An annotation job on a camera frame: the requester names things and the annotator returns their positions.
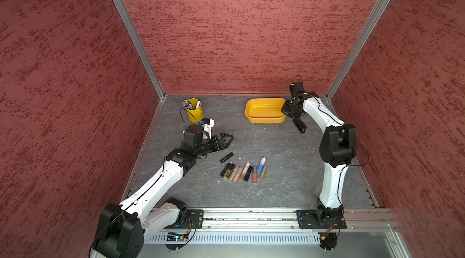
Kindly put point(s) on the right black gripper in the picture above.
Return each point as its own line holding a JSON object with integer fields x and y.
{"x": 284, "y": 109}

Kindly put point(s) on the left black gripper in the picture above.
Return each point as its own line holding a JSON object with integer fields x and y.
{"x": 215, "y": 140}

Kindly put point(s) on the yellow plastic storage box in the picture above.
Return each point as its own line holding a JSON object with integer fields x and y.
{"x": 265, "y": 111}

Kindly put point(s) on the pink blue gradient lipstick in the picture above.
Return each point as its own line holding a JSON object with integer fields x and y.
{"x": 261, "y": 164}

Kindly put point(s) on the silver cap coral lip gloss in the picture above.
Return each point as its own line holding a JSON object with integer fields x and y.
{"x": 254, "y": 174}

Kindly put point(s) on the bronze gold lipstick tube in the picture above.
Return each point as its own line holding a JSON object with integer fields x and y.
{"x": 263, "y": 172}

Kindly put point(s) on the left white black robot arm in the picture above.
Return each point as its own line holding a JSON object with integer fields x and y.
{"x": 123, "y": 228}

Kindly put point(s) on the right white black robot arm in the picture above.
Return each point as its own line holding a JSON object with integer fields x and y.
{"x": 337, "y": 148}

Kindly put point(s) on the silver lipstick tube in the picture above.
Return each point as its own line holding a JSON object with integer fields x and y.
{"x": 233, "y": 173}

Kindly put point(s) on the gold black square lipstick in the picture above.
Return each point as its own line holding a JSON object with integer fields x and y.
{"x": 229, "y": 170}

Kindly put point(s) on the beige lipstick tube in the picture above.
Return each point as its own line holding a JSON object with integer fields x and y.
{"x": 238, "y": 175}

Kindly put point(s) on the black round lipstick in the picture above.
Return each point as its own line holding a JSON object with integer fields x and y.
{"x": 248, "y": 173}

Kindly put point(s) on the black rectangular block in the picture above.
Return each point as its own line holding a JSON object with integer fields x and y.
{"x": 300, "y": 125}

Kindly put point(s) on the yellow metal pen cup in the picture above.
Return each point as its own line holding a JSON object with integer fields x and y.
{"x": 195, "y": 115}

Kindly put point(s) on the pink beige lip gloss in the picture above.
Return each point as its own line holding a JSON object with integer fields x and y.
{"x": 244, "y": 171}

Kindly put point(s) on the pens in yellow cup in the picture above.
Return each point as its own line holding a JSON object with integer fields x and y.
{"x": 191, "y": 104}

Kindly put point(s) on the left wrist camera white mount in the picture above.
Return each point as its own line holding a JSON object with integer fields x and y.
{"x": 207, "y": 125}

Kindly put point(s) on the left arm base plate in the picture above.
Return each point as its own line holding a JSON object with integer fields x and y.
{"x": 193, "y": 218}

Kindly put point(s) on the aluminium front rail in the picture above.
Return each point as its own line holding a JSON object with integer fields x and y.
{"x": 291, "y": 219}

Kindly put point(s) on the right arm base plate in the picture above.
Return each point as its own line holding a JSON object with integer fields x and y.
{"x": 320, "y": 219}

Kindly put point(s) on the right aluminium corner post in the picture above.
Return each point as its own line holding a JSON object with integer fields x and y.
{"x": 368, "y": 27}

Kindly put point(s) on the aluminium corner post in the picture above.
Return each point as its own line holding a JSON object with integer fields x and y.
{"x": 131, "y": 29}
{"x": 368, "y": 27}

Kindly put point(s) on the left aluminium corner post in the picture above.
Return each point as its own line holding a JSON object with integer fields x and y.
{"x": 131, "y": 29}

